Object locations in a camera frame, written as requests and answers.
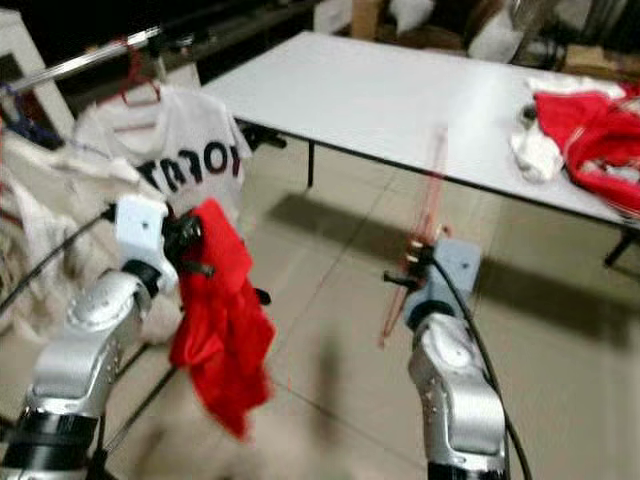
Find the red garment with white stripes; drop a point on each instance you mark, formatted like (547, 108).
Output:
(590, 140)
(225, 330)

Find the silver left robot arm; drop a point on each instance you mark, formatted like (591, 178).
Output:
(85, 340)

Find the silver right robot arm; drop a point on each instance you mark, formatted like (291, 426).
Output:
(455, 390)

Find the white printed T-shirt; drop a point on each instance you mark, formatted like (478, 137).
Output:
(160, 135)

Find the beige hanging garment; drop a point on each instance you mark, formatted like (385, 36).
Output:
(50, 230)

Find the white cloth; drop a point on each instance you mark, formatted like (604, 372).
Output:
(535, 158)

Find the white folding table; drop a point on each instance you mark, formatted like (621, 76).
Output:
(380, 100)

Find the white cabinet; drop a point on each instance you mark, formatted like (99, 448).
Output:
(25, 45)

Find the brown cardboard box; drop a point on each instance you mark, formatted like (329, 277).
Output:
(367, 15)

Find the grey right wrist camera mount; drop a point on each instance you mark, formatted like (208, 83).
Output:
(455, 270)

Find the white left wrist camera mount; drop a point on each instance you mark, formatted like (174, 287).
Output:
(140, 228)

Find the metal clothes rail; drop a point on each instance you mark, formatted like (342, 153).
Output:
(80, 62)

